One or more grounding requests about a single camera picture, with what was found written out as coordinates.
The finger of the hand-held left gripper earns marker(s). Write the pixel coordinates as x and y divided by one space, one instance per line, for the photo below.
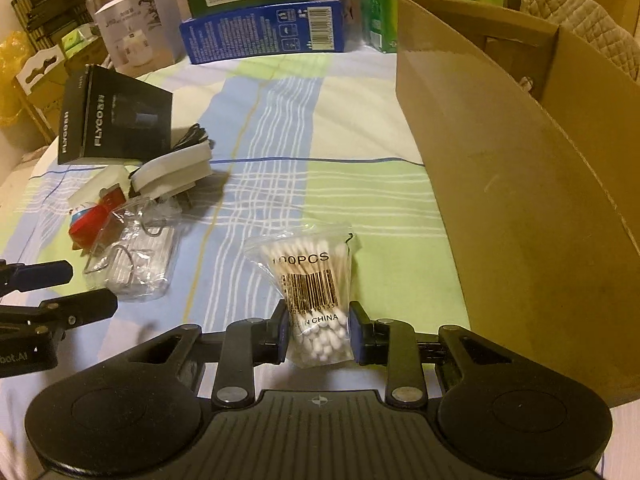
47 275
85 306

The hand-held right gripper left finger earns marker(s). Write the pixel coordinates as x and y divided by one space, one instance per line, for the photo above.
282 330

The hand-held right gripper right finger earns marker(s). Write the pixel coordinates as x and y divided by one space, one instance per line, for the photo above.
356 332

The bag of cotton swabs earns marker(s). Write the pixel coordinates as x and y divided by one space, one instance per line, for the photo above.
305 280

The red and blue toy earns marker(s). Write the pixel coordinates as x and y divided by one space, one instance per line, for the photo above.
85 227

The white square night light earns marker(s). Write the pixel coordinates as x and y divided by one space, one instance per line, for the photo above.
170 170

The brown cardboard box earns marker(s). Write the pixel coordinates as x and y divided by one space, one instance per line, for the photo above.
500 185

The clear bag of metal hooks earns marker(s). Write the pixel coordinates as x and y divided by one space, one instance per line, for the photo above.
145 260

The black product box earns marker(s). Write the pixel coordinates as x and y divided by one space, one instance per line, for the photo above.
120 115

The yellow plastic bag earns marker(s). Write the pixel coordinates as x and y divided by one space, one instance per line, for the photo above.
12 80

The plaid bed sheet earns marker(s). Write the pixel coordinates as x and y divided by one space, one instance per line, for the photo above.
325 135

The white cardboard hanger piece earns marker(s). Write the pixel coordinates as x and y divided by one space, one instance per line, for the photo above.
40 67

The small green and white box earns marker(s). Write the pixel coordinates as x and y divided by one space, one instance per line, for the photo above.
77 45

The white product box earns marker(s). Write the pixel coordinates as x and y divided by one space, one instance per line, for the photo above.
135 35

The blue product box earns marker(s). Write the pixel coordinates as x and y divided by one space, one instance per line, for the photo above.
250 30

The beige quilted cloth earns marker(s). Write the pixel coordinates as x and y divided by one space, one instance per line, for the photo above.
590 15

